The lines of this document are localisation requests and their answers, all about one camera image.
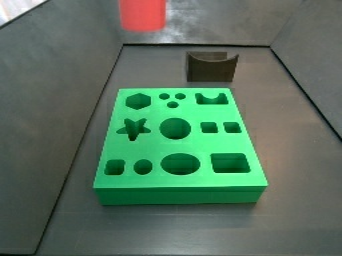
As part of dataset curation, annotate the green shape sorting board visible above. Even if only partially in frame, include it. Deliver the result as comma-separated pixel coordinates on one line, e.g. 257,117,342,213
93,88,267,205

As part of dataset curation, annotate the black curved peg holder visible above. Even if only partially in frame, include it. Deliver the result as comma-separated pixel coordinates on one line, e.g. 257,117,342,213
185,51,239,82

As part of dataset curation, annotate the red oval peg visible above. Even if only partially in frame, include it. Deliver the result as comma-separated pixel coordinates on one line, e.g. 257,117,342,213
118,0,165,32

